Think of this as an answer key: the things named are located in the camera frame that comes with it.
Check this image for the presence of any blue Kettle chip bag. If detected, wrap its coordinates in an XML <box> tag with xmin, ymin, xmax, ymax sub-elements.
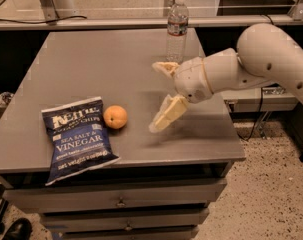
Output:
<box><xmin>41</xmin><ymin>97</ymin><xmax>119</xmax><ymax>186</ymax></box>

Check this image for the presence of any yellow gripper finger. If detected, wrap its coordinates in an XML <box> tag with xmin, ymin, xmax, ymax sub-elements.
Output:
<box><xmin>152</xmin><ymin>62</ymin><xmax>179</xmax><ymax>78</ymax></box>
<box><xmin>149</xmin><ymin>94</ymin><xmax>189</xmax><ymax>133</ymax></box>

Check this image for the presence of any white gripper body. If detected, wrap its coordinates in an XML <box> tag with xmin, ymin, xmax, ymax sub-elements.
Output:
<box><xmin>174</xmin><ymin>57</ymin><xmax>213</xmax><ymax>104</ymax></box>

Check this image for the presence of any black hanging cable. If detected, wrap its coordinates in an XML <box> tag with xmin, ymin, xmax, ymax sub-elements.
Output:
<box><xmin>237</xmin><ymin>14</ymin><xmax>275</xmax><ymax>142</ymax></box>

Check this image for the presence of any black cable on ledge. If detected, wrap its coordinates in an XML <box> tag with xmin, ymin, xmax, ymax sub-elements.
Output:
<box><xmin>0</xmin><ymin>15</ymin><xmax>89</xmax><ymax>25</ymax></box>

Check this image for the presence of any clear plastic water bottle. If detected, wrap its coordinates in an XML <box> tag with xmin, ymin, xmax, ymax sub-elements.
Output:
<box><xmin>166</xmin><ymin>0</ymin><xmax>189</xmax><ymax>63</ymax></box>

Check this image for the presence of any metal frame post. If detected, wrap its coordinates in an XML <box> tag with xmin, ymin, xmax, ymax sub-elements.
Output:
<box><xmin>31</xmin><ymin>0</ymin><xmax>79</xmax><ymax>22</ymax></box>

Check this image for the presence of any black shoe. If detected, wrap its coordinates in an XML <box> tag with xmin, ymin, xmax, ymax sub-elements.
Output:
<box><xmin>2</xmin><ymin>218</ymin><xmax>32</xmax><ymax>240</ymax></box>

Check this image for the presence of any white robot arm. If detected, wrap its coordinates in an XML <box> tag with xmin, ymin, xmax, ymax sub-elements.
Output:
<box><xmin>149</xmin><ymin>23</ymin><xmax>303</xmax><ymax>133</ymax></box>

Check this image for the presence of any orange fruit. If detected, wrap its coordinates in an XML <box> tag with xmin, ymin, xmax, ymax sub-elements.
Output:
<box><xmin>103</xmin><ymin>105</ymin><xmax>128</xmax><ymax>129</ymax></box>

